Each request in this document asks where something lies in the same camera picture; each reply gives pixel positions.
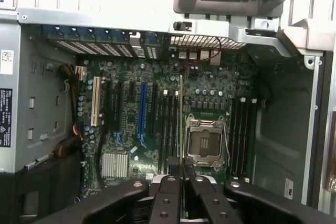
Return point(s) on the CPU socket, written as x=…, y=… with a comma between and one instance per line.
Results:
x=204, y=142

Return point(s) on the short black expansion slot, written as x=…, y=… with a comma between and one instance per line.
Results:
x=131, y=89

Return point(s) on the black fan shroud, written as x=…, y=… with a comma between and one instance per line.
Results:
x=26, y=182

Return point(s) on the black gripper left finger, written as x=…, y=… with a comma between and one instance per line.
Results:
x=168, y=203

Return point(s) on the long black expansion slot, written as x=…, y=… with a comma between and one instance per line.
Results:
x=154, y=108
x=108, y=98
x=120, y=103

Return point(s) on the metal socket locking lever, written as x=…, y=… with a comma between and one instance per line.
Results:
x=227, y=145

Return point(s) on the open black PC case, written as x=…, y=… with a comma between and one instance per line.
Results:
x=283, y=129

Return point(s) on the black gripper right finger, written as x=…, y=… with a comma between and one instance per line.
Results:
x=204, y=203

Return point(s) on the white expansion slot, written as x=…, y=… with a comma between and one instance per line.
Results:
x=95, y=100

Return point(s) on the blue expansion slot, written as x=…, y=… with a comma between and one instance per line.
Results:
x=143, y=108

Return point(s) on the green motherboard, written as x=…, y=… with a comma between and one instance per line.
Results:
x=118, y=64

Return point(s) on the RAM slot white latches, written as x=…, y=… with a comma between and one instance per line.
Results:
x=176, y=124
x=251, y=134
x=240, y=134
x=164, y=129

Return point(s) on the silver chipset heatsink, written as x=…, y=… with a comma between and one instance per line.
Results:
x=114, y=165

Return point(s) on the grey power supply unit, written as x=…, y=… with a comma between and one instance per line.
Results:
x=39, y=90

